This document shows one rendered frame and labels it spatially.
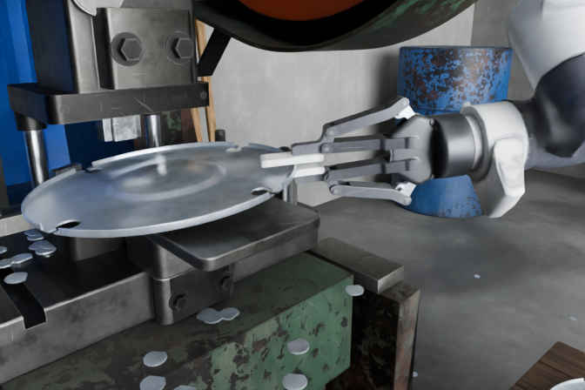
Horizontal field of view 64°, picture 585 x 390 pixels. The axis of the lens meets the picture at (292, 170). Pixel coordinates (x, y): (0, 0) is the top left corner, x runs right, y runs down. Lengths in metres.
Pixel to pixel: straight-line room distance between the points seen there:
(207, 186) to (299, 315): 0.20
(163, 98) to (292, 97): 1.87
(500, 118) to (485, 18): 3.36
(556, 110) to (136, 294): 0.47
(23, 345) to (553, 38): 0.59
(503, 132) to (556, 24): 0.12
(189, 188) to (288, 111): 1.95
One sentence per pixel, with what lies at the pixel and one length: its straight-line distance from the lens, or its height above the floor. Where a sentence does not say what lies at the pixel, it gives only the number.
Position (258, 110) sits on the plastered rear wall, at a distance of 2.29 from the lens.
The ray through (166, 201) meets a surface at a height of 0.79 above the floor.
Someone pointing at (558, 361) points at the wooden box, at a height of 0.35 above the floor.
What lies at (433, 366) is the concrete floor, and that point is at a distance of 1.57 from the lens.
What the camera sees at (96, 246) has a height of 0.72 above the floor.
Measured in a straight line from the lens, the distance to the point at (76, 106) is 0.55.
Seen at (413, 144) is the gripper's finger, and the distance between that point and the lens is 0.54.
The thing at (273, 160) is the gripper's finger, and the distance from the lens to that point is 0.52.
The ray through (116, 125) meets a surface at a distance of 0.62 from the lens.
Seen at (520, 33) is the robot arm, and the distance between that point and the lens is 0.59.
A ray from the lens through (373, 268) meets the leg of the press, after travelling 0.67.
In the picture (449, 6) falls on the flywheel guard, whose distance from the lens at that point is 0.76.
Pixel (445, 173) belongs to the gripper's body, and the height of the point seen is 0.80.
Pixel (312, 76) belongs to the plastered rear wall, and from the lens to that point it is 2.52.
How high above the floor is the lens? 0.95
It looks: 16 degrees down
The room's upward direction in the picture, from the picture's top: straight up
